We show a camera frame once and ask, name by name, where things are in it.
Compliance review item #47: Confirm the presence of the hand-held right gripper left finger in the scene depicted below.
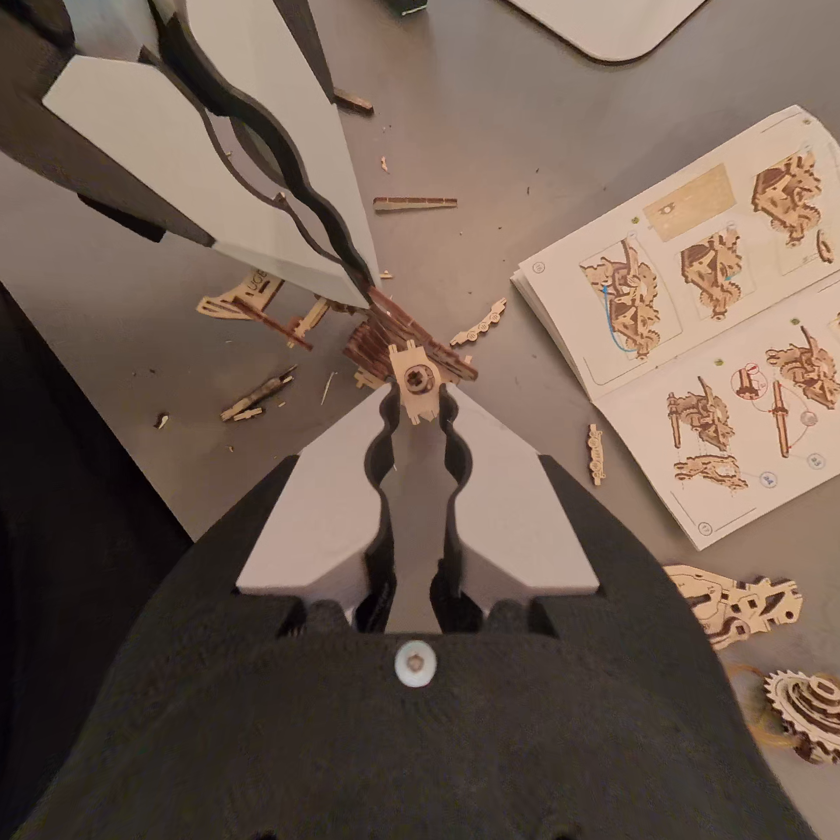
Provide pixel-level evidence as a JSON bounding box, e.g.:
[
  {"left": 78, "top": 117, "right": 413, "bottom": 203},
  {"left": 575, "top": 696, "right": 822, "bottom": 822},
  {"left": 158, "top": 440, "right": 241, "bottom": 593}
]
[{"left": 235, "top": 382, "right": 401, "bottom": 632}]

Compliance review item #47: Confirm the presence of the dark wooden sprue scrap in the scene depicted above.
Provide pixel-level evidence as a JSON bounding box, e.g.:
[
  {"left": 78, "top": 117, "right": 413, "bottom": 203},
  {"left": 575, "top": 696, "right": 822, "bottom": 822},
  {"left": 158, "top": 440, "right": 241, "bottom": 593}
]
[{"left": 220, "top": 366, "right": 298, "bottom": 423}]

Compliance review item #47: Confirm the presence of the partly built wooden model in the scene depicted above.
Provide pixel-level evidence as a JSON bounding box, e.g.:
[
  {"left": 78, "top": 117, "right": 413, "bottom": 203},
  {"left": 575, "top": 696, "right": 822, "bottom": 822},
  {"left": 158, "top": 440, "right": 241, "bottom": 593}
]
[{"left": 197, "top": 266, "right": 480, "bottom": 398}]

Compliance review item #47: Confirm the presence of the wooden model side plate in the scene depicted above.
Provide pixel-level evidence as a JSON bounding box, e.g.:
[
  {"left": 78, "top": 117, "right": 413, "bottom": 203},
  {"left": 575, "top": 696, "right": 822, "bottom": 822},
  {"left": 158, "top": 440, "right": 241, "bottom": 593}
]
[{"left": 663, "top": 564, "right": 803, "bottom": 652}]

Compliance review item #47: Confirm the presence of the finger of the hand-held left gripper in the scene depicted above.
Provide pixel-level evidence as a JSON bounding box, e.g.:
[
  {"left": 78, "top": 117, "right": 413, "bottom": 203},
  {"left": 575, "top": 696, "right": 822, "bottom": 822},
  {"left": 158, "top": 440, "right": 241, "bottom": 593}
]
[
  {"left": 150, "top": 0, "right": 383, "bottom": 293},
  {"left": 42, "top": 46, "right": 370, "bottom": 309}
]

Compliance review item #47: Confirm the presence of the open instruction booklet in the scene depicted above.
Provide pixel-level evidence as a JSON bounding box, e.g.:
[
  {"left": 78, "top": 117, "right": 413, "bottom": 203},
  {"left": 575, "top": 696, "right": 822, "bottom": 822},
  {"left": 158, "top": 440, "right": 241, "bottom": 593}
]
[{"left": 512, "top": 105, "right": 840, "bottom": 551}]

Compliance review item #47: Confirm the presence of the wooden gear assembly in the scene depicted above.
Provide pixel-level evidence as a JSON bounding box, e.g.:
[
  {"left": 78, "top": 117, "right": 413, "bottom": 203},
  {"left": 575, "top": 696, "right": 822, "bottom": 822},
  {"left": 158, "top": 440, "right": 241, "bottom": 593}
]
[{"left": 764, "top": 669, "right": 840, "bottom": 765}]

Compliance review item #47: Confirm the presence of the yellow rubber band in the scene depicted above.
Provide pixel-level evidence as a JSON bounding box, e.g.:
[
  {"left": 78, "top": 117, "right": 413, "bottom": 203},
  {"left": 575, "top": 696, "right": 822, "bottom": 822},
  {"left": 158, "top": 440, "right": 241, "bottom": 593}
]
[{"left": 725, "top": 663, "right": 808, "bottom": 749}]

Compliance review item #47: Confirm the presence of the small wooden plate with hole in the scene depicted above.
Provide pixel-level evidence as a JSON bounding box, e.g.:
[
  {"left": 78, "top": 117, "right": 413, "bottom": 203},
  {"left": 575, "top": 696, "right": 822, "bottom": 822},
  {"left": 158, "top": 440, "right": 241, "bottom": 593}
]
[{"left": 388, "top": 343, "right": 442, "bottom": 427}]

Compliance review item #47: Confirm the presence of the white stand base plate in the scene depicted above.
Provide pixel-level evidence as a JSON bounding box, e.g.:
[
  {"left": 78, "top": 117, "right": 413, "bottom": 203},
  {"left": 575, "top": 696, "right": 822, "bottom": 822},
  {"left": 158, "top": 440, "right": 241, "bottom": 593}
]
[{"left": 505, "top": 0, "right": 713, "bottom": 64}]

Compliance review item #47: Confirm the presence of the wooden wedge strip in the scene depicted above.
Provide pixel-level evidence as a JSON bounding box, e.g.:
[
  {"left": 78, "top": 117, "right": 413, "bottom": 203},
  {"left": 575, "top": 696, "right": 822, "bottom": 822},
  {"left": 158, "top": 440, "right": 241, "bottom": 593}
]
[{"left": 374, "top": 196, "right": 458, "bottom": 214}]

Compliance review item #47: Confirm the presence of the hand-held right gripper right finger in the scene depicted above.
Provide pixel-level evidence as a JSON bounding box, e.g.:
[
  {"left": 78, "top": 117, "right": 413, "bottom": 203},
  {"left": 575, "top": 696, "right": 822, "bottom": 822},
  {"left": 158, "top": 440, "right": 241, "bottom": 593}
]
[{"left": 430, "top": 384, "right": 601, "bottom": 632}]

